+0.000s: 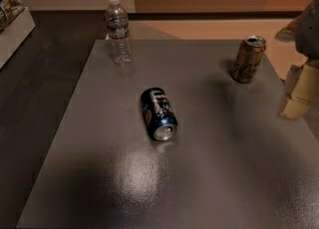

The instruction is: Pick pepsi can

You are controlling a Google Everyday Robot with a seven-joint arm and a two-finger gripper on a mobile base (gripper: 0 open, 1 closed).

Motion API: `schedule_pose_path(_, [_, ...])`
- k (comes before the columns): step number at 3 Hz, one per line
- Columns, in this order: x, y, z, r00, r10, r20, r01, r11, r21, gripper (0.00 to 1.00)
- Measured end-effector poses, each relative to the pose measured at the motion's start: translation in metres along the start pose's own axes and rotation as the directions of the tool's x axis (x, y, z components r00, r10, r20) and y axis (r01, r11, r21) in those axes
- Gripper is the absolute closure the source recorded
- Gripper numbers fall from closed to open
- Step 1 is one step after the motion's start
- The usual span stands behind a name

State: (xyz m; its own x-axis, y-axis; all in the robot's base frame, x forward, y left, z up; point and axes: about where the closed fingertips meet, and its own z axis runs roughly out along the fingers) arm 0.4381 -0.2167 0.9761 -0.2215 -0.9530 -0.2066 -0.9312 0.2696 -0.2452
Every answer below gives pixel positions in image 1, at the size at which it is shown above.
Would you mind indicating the blue pepsi can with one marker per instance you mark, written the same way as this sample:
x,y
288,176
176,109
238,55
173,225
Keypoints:
x,y
158,114

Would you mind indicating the clear plastic water bottle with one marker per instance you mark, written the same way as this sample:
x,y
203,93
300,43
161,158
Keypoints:
x,y
117,22

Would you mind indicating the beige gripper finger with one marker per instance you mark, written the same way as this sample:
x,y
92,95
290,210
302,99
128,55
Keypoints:
x,y
301,90

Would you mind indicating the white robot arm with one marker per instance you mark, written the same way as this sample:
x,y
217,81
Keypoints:
x,y
304,31

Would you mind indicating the white box with patterned items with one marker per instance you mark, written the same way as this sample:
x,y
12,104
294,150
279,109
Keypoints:
x,y
16,23

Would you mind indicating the gold brown soda can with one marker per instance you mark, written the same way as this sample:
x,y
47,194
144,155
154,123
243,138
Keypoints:
x,y
250,53

